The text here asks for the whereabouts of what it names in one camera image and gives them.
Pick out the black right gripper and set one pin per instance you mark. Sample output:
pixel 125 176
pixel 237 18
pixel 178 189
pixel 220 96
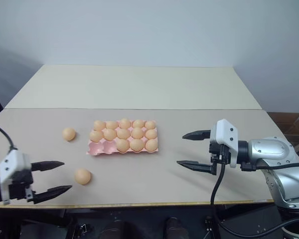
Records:
pixel 218 155

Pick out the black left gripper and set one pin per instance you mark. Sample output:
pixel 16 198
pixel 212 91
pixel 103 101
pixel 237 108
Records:
pixel 18 189

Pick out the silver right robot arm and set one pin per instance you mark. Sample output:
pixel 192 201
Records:
pixel 276 154

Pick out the brown egg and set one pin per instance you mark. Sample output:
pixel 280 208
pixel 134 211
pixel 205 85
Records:
pixel 109 134
pixel 136 145
pixel 99 125
pixel 138 124
pixel 123 133
pixel 137 133
pixel 96 136
pixel 125 123
pixel 111 125
pixel 82 176
pixel 150 124
pixel 152 145
pixel 150 134
pixel 69 134
pixel 122 145

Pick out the pink egg tray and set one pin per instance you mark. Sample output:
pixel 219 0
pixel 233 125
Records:
pixel 99 149

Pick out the dark rounded shape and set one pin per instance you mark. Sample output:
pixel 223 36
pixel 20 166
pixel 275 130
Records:
pixel 175 227

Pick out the brown cardboard box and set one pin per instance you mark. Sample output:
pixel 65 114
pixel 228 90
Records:
pixel 289 124

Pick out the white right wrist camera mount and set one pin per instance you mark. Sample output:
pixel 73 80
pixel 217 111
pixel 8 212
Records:
pixel 224 134

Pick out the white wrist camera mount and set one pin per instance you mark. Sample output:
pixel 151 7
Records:
pixel 11 161
pixel 224 134

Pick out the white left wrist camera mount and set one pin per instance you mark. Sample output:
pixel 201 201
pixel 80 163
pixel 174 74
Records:
pixel 11 161

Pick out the metal table bracket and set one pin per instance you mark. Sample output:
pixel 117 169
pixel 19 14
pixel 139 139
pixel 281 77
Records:
pixel 209 224
pixel 83 228

